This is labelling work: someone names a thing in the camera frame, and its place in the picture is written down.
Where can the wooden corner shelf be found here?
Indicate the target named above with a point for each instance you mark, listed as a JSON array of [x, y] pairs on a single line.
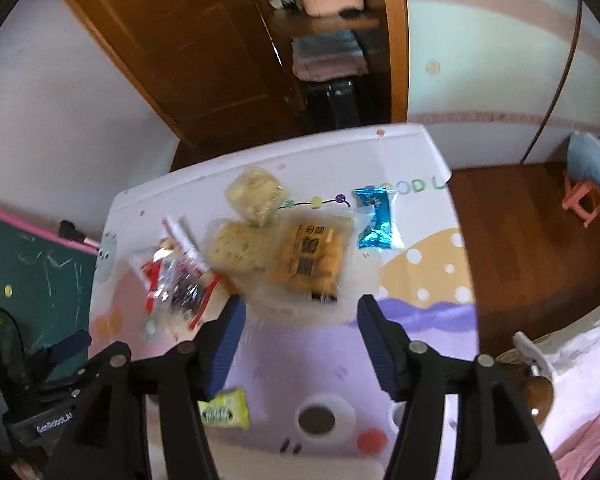
[[325, 22]]

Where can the dark chocolate clear packet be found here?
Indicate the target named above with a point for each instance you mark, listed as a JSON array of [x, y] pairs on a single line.
[[187, 292]]

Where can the black glossy container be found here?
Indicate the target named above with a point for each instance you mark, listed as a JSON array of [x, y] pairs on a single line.
[[335, 102]]

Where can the blue foil snack packet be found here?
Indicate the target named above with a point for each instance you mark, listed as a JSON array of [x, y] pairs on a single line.
[[377, 222]]

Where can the red white sausage stick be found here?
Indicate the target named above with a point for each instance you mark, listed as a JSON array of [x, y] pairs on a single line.
[[182, 240]]

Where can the small black object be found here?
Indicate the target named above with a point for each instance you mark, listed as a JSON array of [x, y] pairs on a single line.
[[351, 12]]

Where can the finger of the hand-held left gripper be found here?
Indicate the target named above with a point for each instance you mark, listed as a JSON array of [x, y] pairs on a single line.
[[65, 382], [70, 346]]

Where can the orange fried snack packet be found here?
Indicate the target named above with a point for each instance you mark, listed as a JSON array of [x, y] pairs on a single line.
[[310, 255]]

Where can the brown wooden door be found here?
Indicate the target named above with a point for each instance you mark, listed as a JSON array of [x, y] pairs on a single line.
[[180, 50]]

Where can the blue white cushion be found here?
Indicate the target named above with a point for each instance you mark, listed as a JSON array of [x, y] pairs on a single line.
[[587, 157]]

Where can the white pillow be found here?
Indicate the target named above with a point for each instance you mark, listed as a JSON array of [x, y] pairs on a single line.
[[585, 355]]

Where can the green chalkboard easel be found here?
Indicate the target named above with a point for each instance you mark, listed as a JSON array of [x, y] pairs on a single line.
[[30, 270]]

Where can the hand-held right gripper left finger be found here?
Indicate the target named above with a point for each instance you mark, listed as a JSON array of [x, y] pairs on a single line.
[[225, 345]]

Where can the yellow puff snack bag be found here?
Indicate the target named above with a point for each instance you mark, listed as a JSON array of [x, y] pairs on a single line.
[[255, 192]]

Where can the folded towels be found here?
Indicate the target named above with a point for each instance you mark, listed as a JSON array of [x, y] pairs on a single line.
[[327, 55]]

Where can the pink plastic stool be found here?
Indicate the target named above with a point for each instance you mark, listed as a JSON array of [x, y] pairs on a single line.
[[580, 197]]

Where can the brown wooden bedpost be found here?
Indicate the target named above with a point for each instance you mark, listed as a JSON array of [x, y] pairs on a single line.
[[537, 397]]

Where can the white red snack packet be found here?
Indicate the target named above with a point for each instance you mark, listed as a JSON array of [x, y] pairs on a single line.
[[147, 272]]

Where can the pink blanket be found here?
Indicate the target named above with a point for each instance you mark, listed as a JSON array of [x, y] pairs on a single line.
[[590, 440]]

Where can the pale blue sliding wardrobe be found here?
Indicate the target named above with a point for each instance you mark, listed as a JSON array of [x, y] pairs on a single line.
[[480, 60]]

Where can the green snack packet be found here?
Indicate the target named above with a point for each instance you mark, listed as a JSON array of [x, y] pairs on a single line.
[[225, 410]]

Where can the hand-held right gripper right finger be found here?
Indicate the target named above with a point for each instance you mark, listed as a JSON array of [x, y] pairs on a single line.
[[380, 350]]

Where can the pale cracker packet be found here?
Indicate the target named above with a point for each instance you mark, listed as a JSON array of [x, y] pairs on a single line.
[[237, 245]]

